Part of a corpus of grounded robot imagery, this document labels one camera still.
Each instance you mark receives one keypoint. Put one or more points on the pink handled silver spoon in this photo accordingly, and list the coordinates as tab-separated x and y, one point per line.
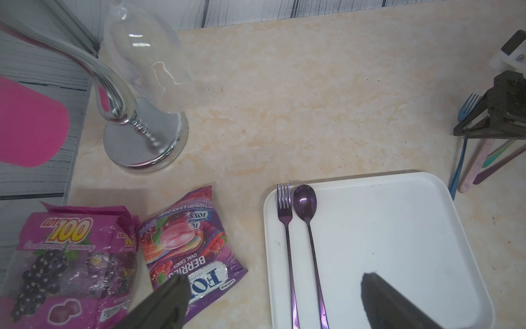
475	167

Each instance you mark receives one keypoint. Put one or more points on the chrome glass holder stand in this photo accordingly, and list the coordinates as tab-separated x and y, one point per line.
139	137

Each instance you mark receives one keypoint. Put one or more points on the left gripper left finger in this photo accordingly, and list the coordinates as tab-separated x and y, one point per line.
165	308

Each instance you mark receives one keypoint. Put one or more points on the white plastic tray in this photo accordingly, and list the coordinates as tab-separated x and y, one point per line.
403	227

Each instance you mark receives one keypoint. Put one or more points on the pink plastic wine glass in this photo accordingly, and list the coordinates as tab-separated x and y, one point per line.
34	127

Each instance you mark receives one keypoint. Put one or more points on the purple metal spoon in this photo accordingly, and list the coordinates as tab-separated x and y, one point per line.
305	205

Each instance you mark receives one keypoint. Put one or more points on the purple Fox's candy bag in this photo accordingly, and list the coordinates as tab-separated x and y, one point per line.
188	239

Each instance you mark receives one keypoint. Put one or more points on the pink Lot 100 gummy bag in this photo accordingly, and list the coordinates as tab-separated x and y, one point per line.
74	267

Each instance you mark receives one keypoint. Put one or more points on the dark handled purple spoon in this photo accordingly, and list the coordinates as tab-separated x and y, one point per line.
491	170

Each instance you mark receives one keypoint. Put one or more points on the clear wine glass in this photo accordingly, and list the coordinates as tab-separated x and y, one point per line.
150	56

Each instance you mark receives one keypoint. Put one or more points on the blue handled fork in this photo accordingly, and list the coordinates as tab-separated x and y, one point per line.
465	110

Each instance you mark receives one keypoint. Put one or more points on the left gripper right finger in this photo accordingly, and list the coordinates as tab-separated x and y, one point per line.
387	308

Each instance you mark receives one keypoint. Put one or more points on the purple metal fork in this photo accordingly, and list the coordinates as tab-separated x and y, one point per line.
285	215

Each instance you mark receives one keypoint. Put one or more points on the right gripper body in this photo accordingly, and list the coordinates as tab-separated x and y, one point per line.
500	114

